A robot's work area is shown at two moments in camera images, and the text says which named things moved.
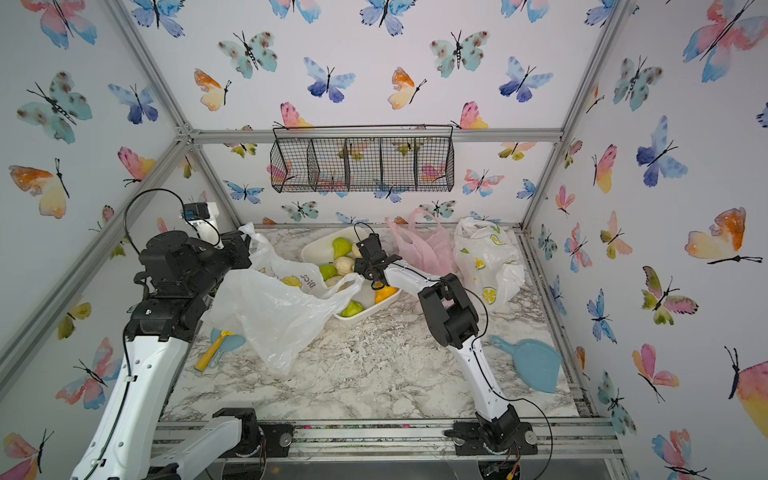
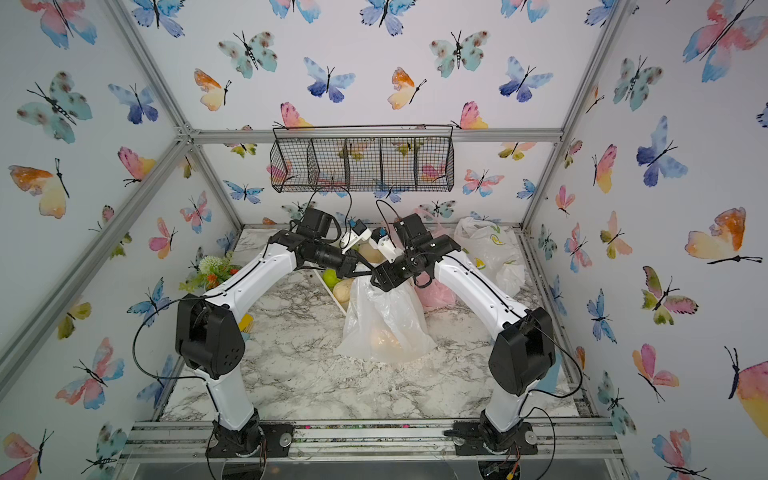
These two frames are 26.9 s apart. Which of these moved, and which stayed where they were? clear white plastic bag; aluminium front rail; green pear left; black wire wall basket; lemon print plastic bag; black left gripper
Moved: black left gripper; clear white plastic bag
Stayed: lemon print plastic bag; aluminium front rail; black wire wall basket; green pear left
